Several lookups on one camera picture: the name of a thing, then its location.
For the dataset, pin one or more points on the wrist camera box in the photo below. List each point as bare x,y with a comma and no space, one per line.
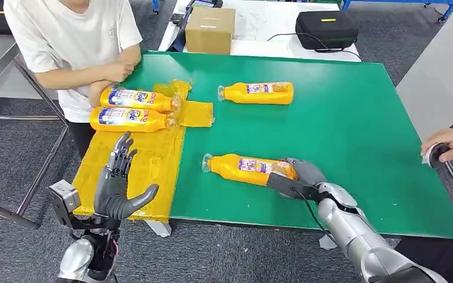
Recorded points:
64,199
285,185

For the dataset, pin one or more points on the dark blue bag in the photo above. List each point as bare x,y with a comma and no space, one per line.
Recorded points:
179,37

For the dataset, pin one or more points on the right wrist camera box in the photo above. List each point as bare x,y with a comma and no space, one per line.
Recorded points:
285,185

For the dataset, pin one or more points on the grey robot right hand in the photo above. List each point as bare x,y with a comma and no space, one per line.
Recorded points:
308,172

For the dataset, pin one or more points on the person's left hand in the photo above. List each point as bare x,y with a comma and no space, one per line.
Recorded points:
98,89

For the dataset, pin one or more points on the white table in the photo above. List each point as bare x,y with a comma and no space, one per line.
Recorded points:
261,45

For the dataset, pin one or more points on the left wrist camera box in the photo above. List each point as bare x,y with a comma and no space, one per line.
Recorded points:
64,199

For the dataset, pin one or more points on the brown cardboard box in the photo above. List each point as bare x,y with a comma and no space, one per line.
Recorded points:
210,33

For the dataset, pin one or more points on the round black white controller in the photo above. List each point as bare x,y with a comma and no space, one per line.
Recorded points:
436,156

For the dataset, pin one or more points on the orange drink bottle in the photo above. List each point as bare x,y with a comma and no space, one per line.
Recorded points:
140,99
230,170
250,97
132,119

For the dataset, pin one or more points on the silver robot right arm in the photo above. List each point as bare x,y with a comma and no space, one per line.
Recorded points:
351,230

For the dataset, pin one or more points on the grey table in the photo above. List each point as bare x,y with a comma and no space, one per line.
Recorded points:
441,78

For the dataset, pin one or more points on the person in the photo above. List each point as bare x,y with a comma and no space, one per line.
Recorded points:
437,254
74,39

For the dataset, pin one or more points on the yellow sheet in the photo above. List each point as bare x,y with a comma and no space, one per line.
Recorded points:
152,164

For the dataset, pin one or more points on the green table mat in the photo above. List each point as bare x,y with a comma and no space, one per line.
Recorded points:
347,117

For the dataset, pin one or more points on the white table foot plate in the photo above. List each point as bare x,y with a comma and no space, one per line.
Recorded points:
328,243
160,228

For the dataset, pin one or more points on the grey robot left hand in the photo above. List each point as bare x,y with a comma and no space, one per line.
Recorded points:
111,195

